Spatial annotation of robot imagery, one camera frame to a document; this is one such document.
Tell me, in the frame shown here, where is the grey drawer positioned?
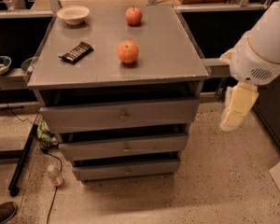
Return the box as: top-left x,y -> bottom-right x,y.
72,159 -> 180,181
40,99 -> 199,133
60,133 -> 189,161

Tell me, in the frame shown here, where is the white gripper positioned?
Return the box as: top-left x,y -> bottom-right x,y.
219,32 -> 280,132

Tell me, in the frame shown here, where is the grey side shelf bar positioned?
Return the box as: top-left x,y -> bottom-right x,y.
203,58 -> 231,78

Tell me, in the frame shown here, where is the dark chocolate bar wrapper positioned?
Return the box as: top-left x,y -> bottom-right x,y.
61,41 -> 93,64

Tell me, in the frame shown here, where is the white empty bowl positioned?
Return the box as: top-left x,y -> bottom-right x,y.
57,6 -> 90,25

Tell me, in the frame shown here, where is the orange fruit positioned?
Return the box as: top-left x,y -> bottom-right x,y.
117,40 -> 139,63

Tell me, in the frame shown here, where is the grey bottom drawer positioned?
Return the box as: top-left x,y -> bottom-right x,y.
72,159 -> 180,181

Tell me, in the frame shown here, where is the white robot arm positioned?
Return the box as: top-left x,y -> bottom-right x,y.
220,0 -> 280,132

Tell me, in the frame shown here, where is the blue patterned bowl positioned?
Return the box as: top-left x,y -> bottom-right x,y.
0,56 -> 11,76

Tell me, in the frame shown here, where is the green snack bag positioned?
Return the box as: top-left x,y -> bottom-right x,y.
36,120 -> 59,148

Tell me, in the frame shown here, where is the grey middle drawer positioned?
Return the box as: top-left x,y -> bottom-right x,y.
60,133 -> 189,161

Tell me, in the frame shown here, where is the grey top drawer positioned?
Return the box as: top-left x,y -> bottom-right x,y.
40,99 -> 199,133

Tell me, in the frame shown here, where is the red apple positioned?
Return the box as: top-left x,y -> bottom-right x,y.
125,7 -> 142,26

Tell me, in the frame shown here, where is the clear plastic cup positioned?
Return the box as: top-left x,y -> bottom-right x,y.
21,57 -> 38,74

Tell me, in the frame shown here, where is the dark shoe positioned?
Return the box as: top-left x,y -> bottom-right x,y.
0,202 -> 17,224

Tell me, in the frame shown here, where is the black cable on floor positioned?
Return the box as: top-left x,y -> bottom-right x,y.
40,147 -> 63,224

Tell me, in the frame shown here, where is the grey drawer cabinet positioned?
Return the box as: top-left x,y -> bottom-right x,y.
27,6 -> 208,168

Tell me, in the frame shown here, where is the black stand leg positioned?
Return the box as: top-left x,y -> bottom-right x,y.
8,124 -> 37,197

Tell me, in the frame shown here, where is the clear plastic bottle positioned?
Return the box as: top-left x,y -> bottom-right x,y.
48,165 -> 63,187

